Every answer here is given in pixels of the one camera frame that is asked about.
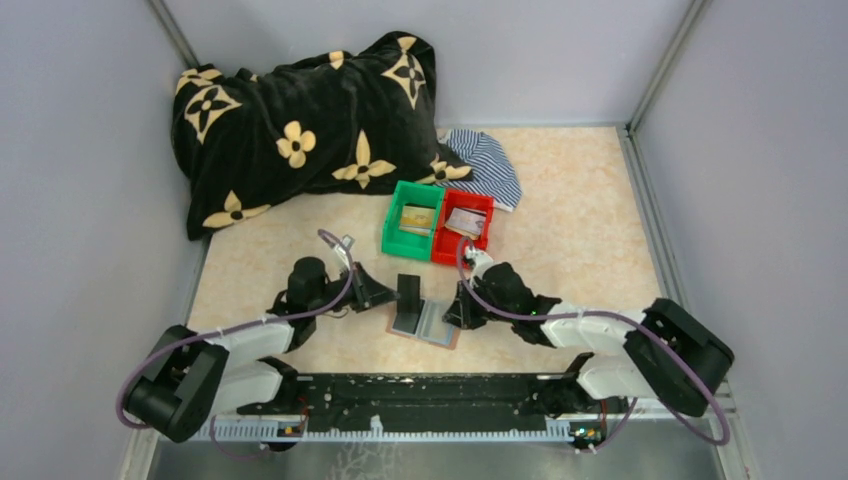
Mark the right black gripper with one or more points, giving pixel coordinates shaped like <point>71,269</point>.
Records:
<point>461,312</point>

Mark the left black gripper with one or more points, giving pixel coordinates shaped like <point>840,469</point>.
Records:
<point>368,292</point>

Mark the pink leather card holder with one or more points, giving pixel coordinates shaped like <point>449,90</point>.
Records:
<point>429,328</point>

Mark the black VIP card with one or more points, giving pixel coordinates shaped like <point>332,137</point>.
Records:
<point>409,304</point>

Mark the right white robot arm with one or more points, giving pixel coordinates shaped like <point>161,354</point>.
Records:
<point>661,352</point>

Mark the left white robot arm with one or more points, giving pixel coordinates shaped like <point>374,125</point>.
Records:
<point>189,378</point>

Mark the silver VIP card stack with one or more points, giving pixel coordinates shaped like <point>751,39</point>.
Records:
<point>466,222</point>

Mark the gold card stack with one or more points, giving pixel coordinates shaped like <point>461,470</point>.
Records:
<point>416,219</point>

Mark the green plastic bin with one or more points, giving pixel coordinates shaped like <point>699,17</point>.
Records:
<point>403,244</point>

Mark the red plastic bin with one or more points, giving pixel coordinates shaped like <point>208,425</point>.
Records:
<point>445,241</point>

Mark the blue striped cloth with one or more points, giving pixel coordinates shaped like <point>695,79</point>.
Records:
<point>493,174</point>

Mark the black floral blanket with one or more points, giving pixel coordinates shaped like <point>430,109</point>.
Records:
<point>333,123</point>

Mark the white toothed cable rail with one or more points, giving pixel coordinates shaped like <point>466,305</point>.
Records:
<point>273,429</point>

